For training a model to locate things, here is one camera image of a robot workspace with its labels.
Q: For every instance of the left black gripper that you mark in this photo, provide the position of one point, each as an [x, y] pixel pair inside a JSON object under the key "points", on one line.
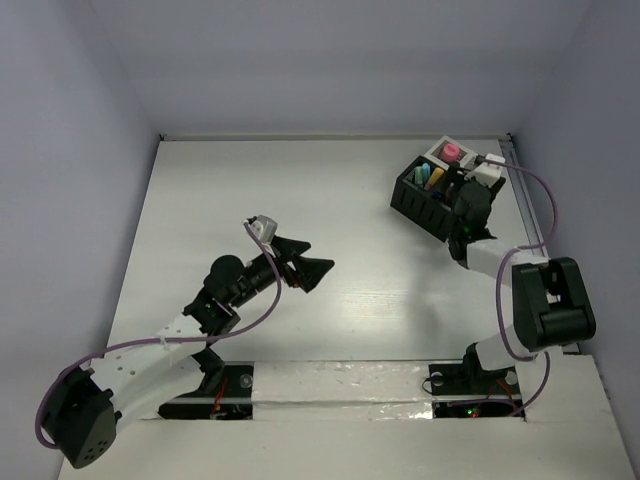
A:
{"points": [[308, 270]]}

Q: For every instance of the green highlighter marker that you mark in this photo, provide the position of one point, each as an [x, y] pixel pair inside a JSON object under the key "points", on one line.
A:
{"points": [[418, 176]]}

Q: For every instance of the orange highlighter marker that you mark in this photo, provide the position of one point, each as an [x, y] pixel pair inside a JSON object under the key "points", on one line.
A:
{"points": [[434, 178]]}

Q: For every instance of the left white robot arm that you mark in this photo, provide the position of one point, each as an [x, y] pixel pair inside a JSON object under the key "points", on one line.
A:
{"points": [[98, 396]]}

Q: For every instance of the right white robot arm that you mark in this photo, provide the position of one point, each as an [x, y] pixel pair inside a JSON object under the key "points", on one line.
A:
{"points": [[540, 302]]}

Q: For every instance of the foil tape strip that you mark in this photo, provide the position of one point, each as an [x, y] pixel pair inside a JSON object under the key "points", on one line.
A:
{"points": [[364, 391]]}

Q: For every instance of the black two-compartment pen holder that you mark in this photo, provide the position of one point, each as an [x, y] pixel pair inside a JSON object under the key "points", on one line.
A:
{"points": [[415, 203]]}

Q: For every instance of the white grey tray box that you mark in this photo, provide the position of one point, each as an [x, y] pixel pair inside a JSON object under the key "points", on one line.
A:
{"points": [[466, 159]]}

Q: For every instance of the pink cylinder sharpener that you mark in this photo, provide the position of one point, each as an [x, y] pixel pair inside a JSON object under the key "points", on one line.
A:
{"points": [[450, 153]]}

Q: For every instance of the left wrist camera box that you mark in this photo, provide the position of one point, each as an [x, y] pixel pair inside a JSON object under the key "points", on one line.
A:
{"points": [[262, 228]]}

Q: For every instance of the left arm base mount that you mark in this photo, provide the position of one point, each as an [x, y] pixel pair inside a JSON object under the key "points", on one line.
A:
{"points": [[224, 392]]}

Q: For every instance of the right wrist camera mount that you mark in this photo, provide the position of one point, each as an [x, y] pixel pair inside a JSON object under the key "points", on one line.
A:
{"points": [[486, 170]]}

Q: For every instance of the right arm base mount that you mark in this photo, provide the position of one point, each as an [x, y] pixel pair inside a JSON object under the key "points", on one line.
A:
{"points": [[454, 395]]}

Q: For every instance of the aluminium rail right edge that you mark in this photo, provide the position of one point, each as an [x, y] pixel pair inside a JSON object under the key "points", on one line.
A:
{"points": [[519, 184]]}

